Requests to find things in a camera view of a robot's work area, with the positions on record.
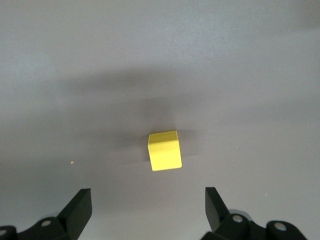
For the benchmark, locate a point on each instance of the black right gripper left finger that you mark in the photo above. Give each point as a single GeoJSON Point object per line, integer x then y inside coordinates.
{"type": "Point", "coordinates": [75, 217]}

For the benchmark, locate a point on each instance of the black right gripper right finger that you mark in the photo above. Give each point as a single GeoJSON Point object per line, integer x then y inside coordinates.
{"type": "Point", "coordinates": [216, 215]}

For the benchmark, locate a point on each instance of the yellow cube block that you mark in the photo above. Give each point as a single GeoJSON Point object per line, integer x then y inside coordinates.
{"type": "Point", "coordinates": [165, 155]}

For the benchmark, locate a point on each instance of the brown table mat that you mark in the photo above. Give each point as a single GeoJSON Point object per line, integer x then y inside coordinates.
{"type": "Point", "coordinates": [100, 75]}

